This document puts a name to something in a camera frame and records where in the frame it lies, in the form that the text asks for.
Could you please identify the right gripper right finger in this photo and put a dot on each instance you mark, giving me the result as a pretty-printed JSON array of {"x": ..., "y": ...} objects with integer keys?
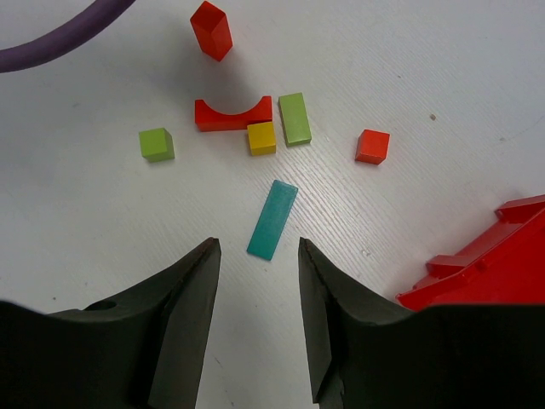
[{"x": 364, "y": 351}]

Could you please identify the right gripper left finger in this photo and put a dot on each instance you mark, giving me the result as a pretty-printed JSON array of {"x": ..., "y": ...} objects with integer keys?
[{"x": 141, "y": 348}]

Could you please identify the red plastic bin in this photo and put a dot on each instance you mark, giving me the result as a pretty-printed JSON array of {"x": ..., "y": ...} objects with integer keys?
[{"x": 504, "y": 265}]

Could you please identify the red arch wood block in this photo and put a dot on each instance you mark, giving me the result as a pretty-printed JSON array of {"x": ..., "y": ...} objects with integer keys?
[{"x": 208, "y": 119}]

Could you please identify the red rectangular wood block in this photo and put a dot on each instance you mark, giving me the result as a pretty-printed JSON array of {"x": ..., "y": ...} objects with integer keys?
[{"x": 211, "y": 28}]

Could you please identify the teal flat wood block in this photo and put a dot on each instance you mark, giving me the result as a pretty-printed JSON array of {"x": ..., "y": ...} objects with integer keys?
[{"x": 271, "y": 222}]

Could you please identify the long green wood block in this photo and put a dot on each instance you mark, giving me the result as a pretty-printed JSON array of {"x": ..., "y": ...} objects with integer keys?
[{"x": 294, "y": 119}]

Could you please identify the green wood cube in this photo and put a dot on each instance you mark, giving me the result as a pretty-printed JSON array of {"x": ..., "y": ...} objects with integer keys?
[{"x": 156, "y": 145}]

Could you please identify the red wood cube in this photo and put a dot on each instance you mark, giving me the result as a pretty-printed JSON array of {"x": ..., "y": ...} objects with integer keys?
[{"x": 372, "y": 147}]

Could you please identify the yellow wood cube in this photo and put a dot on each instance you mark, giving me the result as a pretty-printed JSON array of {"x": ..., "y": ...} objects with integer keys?
[{"x": 262, "y": 139}]

